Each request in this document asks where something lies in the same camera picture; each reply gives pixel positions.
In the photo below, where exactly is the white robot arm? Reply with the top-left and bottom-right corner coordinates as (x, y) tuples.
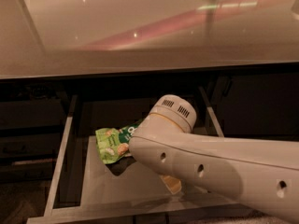
(129, 95), (299, 224)

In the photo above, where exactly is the green snack bag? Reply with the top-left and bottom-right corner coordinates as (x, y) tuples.
(95, 119), (142, 164)

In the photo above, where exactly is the dark drawer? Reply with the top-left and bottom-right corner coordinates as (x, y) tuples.
(0, 159), (56, 183)
(0, 99), (65, 130)
(26, 95), (251, 224)
(0, 133), (61, 158)

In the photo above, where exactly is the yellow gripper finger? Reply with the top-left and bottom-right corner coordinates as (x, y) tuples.
(161, 175), (182, 195)

